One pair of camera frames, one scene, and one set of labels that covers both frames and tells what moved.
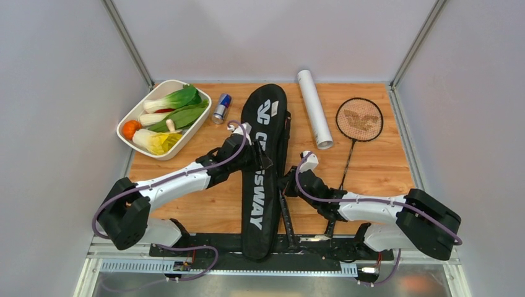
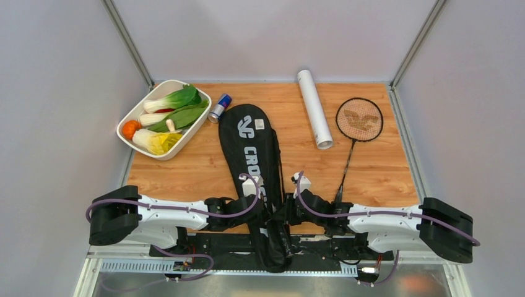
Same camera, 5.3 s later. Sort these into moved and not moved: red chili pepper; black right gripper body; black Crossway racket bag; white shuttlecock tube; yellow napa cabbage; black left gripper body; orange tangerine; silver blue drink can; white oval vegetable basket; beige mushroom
Moved: black left gripper body; black right gripper body; black Crossway racket bag
Not moved: red chili pepper; white oval vegetable basket; beige mushroom; orange tangerine; yellow napa cabbage; silver blue drink can; white shuttlecock tube
